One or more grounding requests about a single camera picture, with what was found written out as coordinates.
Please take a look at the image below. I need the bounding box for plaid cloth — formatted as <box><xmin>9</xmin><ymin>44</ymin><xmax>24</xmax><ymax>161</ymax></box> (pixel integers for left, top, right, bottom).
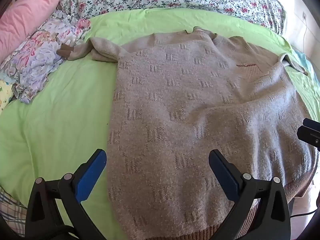
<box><xmin>0</xmin><ymin>187</ymin><xmax>28</xmax><ymax>238</ymax></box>

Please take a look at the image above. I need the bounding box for yellow printed cloth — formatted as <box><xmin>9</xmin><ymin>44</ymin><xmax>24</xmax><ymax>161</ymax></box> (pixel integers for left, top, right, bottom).
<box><xmin>0</xmin><ymin>79</ymin><xmax>14</xmax><ymax>112</ymax></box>

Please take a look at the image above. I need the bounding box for black floor cable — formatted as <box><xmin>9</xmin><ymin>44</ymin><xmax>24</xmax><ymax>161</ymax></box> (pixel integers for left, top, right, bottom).
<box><xmin>290</xmin><ymin>209</ymin><xmax>317</xmax><ymax>218</ymax></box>

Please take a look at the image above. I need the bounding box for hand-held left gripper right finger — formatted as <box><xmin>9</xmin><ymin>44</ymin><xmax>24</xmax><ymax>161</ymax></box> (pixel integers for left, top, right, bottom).
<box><xmin>209</xmin><ymin>149</ymin><xmax>292</xmax><ymax>240</ymax></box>

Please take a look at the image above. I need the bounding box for green bed sheet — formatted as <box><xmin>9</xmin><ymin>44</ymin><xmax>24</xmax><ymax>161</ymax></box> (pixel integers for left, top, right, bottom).
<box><xmin>0</xmin><ymin>7</ymin><xmax>320</xmax><ymax>240</ymax></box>

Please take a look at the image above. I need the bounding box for light blue cloth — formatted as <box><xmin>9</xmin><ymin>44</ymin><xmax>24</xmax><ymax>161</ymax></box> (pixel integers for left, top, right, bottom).
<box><xmin>291</xmin><ymin>47</ymin><xmax>316</xmax><ymax>80</ymax></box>

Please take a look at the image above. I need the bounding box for beige knitted sweater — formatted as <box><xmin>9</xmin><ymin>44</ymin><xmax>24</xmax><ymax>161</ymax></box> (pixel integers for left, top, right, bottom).
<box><xmin>57</xmin><ymin>26</ymin><xmax>316</xmax><ymax>240</ymax></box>

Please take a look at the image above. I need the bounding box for pink pillow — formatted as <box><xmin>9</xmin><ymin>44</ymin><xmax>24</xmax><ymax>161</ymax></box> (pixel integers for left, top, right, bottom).
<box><xmin>0</xmin><ymin>0</ymin><xmax>69</xmax><ymax>62</ymax></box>

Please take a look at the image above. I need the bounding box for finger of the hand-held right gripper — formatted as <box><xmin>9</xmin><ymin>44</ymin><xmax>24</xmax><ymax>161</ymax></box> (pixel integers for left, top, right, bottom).
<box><xmin>297</xmin><ymin>117</ymin><xmax>320</xmax><ymax>151</ymax></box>

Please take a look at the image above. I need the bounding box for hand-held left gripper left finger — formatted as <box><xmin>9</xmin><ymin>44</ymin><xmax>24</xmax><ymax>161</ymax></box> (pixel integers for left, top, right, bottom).
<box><xmin>25</xmin><ymin>149</ymin><xmax>108</xmax><ymax>240</ymax></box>

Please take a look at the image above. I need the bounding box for thin wall cable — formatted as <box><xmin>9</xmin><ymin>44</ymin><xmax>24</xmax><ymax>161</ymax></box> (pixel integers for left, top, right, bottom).
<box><xmin>301</xmin><ymin>17</ymin><xmax>308</xmax><ymax>55</ymax></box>

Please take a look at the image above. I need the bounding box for pastel floral cloth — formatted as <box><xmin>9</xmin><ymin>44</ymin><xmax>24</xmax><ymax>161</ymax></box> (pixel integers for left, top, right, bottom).
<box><xmin>0</xmin><ymin>10</ymin><xmax>92</xmax><ymax>104</ymax></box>

